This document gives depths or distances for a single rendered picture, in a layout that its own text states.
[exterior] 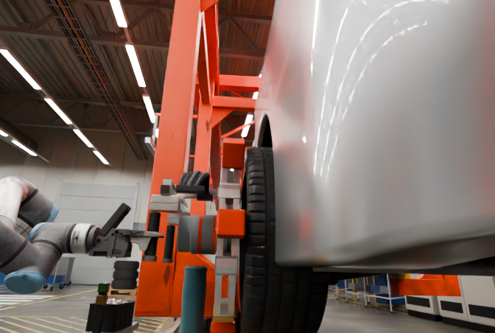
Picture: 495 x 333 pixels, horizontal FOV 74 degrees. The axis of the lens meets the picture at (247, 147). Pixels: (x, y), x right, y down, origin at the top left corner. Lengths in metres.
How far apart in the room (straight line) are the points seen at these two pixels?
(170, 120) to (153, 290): 0.87
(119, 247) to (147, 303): 0.66
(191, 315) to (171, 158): 0.81
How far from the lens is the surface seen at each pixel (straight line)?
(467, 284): 6.11
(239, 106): 4.09
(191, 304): 1.33
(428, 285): 4.21
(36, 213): 1.60
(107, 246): 1.12
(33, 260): 1.08
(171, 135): 1.83
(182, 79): 1.99
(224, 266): 0.98
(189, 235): 1.19
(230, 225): 0.89
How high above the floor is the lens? 0.74
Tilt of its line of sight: 20 degrees up
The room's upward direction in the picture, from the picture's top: 2 degrees clockwise
